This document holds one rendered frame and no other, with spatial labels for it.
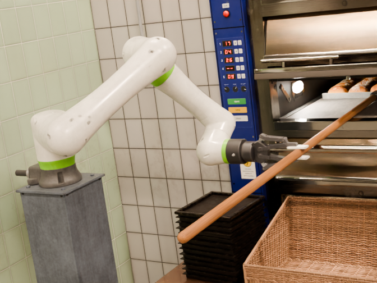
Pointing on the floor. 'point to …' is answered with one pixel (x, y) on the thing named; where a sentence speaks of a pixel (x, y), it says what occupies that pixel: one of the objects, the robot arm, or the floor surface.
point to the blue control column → (234, 18)
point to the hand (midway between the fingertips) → (298, 152)
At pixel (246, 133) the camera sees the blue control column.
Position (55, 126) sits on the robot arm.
